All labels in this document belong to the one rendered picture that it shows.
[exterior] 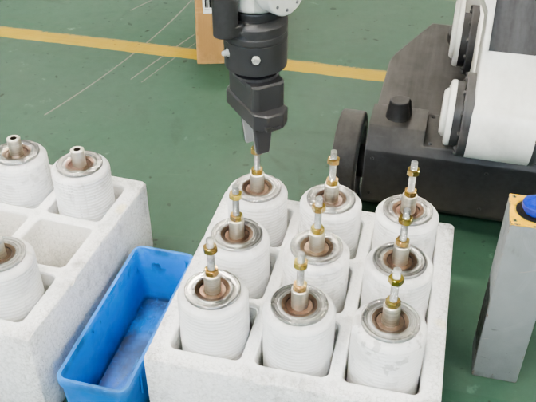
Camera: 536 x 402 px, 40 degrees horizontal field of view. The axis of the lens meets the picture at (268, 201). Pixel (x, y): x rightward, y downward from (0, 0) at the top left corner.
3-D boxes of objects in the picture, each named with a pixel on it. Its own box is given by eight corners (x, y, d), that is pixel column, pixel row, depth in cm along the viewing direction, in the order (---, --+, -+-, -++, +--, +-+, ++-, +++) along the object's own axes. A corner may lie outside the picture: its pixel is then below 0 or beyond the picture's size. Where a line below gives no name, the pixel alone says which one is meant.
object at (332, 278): (344, 317, 120) (352, 230, 109) (339, 362, 112) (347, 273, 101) (286, 309, 121) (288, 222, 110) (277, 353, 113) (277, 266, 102)
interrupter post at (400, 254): (410, 260, 104) (413, 242, 102) (404, 270, 102) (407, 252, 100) (394, 254, 105) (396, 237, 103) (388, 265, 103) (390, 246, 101)
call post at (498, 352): (472, 342, 124) (508, 194, 106) (515, 350, 123) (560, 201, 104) (470, 375, 119) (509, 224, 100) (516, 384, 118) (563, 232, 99)
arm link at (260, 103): (305, 123, 106) (307, 45, 98) (244, 139, 102) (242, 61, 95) (264, 85, 115) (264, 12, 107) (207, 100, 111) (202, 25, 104)
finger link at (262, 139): (251, 154, 111) (250, 117, 107) (270, 148, 112) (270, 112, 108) (256, 159, 109) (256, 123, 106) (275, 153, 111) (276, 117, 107)
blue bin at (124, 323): (143, 294, 134) (135, 243, 126) (200, 305, 131) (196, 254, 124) (66, 431, 110) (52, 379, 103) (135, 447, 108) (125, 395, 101)
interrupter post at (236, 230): (243, 242, 107) (242, 224, 105) (226, 240, 107) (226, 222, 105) (246, 232, 109) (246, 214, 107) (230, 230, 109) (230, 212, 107)
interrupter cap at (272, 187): (290, 190, 117) (291, 186, 117) (256, 210, 113) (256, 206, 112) (258, 170, 121) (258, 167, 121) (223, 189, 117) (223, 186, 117)
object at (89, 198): (84, 226, 138) (68, 144, 127) (131, 236, 136) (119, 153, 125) (57, 259, 131) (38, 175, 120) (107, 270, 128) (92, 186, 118)
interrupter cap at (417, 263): (434, 255, 105) (435, 251, 104) (416, 288, 99) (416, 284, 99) (384, 238, 108) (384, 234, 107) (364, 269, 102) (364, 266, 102)
